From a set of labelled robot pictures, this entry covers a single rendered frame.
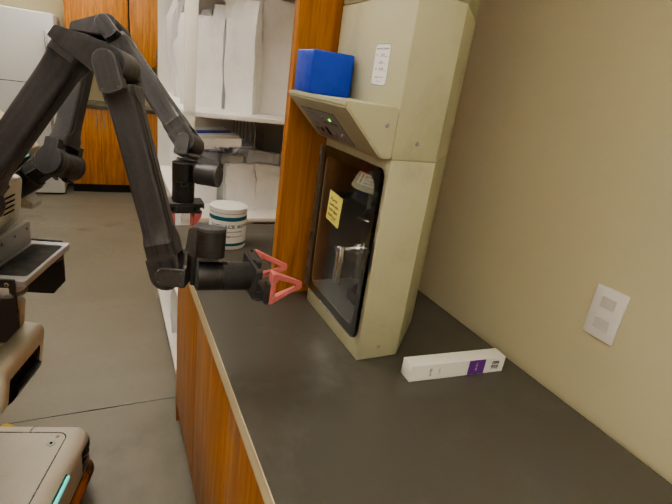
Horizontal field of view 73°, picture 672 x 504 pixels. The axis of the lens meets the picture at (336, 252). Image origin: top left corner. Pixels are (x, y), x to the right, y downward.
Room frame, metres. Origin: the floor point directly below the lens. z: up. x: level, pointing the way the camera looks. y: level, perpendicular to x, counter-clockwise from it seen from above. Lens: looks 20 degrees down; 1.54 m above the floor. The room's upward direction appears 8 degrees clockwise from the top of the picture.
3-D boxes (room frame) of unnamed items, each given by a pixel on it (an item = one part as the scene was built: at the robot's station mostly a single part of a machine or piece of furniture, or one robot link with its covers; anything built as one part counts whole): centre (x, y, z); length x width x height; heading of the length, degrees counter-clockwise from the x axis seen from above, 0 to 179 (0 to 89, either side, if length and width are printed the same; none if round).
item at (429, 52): (1.12, -0.12, 1.33); 0.32 x 0.25 x 0.77; 28
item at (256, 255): (0.91, 0.14, 1.14); 0.09 x 0.07 x 0.07; 117
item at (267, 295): (0.85, 0.11, 1.14); 0.09 x 0.07 x 0.07; 117
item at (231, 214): (1.56, 0.40, 1.02); 0.13 x 0.13 x 0.15
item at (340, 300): (1.06, 0.00, 1.19); 0.30 x 0.01 x 0.40; 27
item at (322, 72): (1.12, 0.09, 1.56); 0.10 x 0.10 x 0.09; 28
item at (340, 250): (0.95, -0.02, 1.17); 0.05 x 0.03 x 0.10; 117
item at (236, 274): (0.85, 0.19, 1.15); 0.10 x 0.07 x 0.07; 27
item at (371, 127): (1.04, 0.04, 1.46); 0.32 x 0.12 x 0.10; 28
